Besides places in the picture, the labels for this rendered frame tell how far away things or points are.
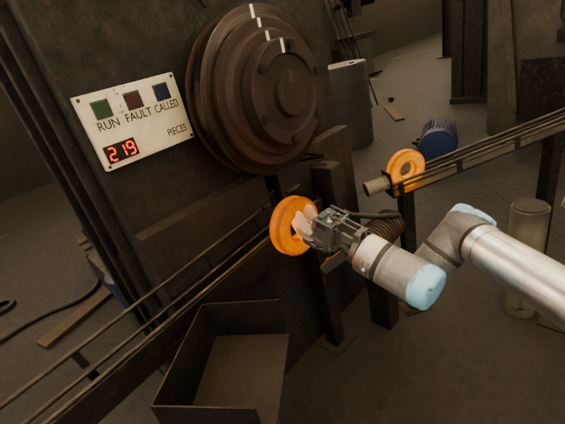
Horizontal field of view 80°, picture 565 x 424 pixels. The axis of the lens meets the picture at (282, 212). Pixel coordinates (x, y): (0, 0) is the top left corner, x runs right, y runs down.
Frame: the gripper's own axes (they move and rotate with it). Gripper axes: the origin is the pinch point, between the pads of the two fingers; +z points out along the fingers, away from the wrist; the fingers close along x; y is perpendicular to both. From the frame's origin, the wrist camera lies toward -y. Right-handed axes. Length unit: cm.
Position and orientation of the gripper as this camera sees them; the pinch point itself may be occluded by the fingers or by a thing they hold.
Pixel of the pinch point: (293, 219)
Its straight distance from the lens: 86.0
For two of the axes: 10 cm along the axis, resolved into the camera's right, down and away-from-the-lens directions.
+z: -7.3, -4.2, 5.4
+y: -0.1, -7.9, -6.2
